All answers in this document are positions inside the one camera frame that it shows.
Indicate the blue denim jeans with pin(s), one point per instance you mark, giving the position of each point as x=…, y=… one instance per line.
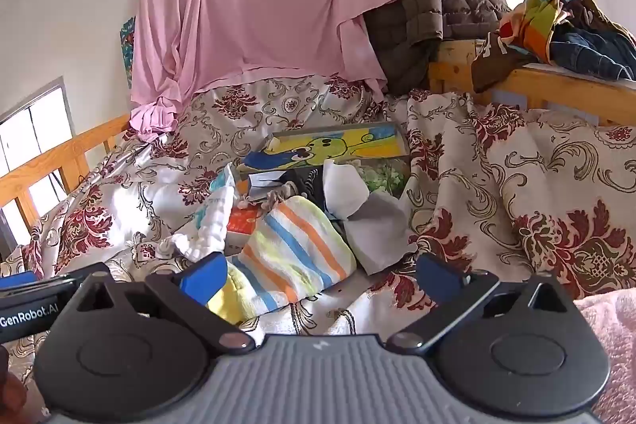
x=591, y=49

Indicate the bag of green paper stars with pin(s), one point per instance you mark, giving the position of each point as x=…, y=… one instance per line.
x=387, y=175

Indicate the wooden bed frame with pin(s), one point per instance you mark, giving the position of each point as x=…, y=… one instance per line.
x=546, y=86

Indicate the person's left hand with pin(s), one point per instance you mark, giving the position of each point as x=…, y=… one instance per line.
x=10, y=399

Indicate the teal wall poster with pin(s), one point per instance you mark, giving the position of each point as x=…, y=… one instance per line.
x=127, y=51

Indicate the window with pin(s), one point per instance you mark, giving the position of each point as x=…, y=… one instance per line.
x=30, y=131

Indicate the striped pastel towel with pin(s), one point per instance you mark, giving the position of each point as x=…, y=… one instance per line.
x=293, y=250

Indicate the pink towel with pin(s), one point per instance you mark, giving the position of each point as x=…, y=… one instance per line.
x=611, y=334

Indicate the white tissue packet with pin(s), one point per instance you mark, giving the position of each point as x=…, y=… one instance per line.
x=213, y=220

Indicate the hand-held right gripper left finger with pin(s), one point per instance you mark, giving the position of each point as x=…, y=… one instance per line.
x=203, y=277

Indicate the orange and white carton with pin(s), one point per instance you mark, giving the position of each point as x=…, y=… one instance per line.
x=243, y=225

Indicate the brown cloth with white print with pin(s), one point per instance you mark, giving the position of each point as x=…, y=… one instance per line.
x=489, y=61

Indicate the floral bedspread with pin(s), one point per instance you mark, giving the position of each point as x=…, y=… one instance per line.
x=497, y=165

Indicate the grey shallow box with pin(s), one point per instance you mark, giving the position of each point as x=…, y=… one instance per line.
x=338, y=127

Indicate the grey cloth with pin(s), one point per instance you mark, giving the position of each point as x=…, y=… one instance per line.
x=377, y=235

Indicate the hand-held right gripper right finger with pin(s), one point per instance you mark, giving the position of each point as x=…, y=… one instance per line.
x=437, y=277

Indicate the plain white cloth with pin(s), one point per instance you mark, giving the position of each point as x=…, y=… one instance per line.
x=343, y=190

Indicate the wooden bed rail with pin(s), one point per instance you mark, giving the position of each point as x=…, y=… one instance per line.
x=49, y=160

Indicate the multicoloured printed cloth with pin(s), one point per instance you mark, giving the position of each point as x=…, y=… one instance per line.
x=534, y=16

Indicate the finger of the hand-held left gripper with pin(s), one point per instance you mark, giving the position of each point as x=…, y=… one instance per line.
x=17, y=280

